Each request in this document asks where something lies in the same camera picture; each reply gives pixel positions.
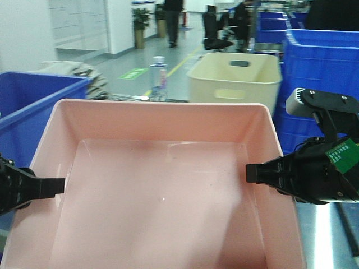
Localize pink plastic bin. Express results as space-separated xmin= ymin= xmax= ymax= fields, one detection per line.
xmin=1 ymin=99 xmax=306 ymax=268

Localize grey patterned cloth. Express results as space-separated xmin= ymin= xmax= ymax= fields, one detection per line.
xmin=32 ymin=61 xmax=109 ymax=100

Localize clear water bottle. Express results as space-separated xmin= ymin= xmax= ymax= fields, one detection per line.
xmin=149 ymin=56 xmax=168 ymax=101

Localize walking person in black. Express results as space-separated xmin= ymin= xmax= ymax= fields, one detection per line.
xmin=164 ymin=0 xmax=184 ymax=48

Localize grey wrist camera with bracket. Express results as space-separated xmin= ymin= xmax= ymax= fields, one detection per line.
xmin=285 ymin=87 xmax=358 ymax=142

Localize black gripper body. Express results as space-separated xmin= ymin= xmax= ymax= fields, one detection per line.
xmin=290 ymin=137 xmax=358 ymax=205

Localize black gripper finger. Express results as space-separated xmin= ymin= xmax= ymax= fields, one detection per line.
xmin=246 ymin=154 xmax=294 ymax=195
xmin=1 ymin=157 xmax=65 ymax=215

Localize blue crate on left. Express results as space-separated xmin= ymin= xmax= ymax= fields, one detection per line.
xmin=1 ymin=72 xmax=91 ymax=168

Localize black office chair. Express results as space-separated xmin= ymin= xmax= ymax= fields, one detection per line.
xmin=202 ymin=5 xmax=234 ymax=52

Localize blue crate on right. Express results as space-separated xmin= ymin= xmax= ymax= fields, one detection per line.
xmin=273 ymin=29 xmax=358 ymax=154

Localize cream plastic bin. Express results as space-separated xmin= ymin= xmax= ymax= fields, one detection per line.
xmin=187 ymin=53 xmax=282 ymax=115

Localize blue crate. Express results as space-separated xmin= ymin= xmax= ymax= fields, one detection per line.
xmin=1 ymin=72 xmax=91 ymax=168
xmin=273 ymin=29 xmax=358 ymax=154

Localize potted plant in gold pot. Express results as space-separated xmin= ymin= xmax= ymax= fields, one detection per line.
xmin=132 ymin=8 xmax=151 ymax=49

